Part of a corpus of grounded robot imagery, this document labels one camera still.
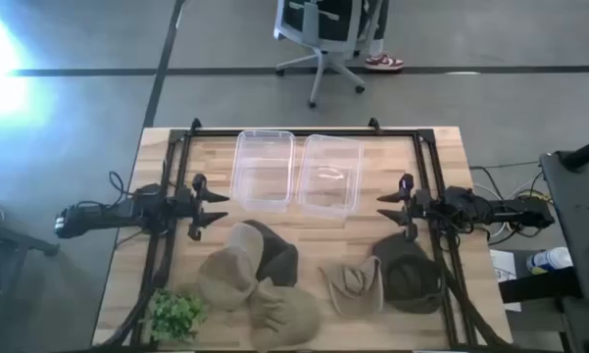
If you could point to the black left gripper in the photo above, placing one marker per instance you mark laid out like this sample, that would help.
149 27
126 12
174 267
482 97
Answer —
194 208

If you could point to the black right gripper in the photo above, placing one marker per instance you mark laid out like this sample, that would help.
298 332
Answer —
416 206

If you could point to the dark green bucket hat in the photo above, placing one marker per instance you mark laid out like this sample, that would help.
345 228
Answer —
411 279

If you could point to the dark brown bucket hat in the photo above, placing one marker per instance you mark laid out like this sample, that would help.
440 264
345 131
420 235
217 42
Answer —
279 260

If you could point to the dark grey cloth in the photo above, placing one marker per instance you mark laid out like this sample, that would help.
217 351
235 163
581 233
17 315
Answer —
284 316

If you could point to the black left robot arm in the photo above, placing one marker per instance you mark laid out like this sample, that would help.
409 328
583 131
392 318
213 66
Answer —
103 213

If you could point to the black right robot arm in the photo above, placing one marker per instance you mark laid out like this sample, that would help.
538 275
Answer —
490 208

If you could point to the clear plastic bin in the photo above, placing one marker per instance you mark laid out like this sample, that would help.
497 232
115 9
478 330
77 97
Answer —
262 171
329 176

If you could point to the green potted plant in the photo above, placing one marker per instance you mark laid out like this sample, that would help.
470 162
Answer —
174 316

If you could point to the white paper sheet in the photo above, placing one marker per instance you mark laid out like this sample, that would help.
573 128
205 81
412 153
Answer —
505 274

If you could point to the person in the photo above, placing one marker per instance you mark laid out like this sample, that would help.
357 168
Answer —
384 62

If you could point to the white wipes canister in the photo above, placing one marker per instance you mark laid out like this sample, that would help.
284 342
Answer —
549 260

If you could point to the black side desk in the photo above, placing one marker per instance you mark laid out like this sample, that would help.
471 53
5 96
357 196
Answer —
578 211

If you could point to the white office chair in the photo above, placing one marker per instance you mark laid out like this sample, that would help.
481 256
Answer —
323 29

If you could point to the black metal stand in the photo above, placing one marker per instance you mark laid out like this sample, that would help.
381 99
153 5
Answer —
10 240

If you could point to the black metal rig frame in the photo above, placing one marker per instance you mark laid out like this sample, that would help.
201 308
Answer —
304 132

